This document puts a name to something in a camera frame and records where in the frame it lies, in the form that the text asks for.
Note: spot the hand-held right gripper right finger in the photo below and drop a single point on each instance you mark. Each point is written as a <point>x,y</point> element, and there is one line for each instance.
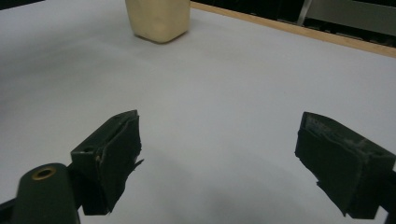
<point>342,168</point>

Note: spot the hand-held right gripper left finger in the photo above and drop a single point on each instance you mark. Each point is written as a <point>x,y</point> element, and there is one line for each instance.
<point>115,161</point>

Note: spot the beige square container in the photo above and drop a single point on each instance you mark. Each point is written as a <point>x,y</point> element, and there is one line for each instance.
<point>158,18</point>

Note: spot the white table mat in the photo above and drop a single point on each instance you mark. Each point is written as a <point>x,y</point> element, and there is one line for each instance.
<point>218,93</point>

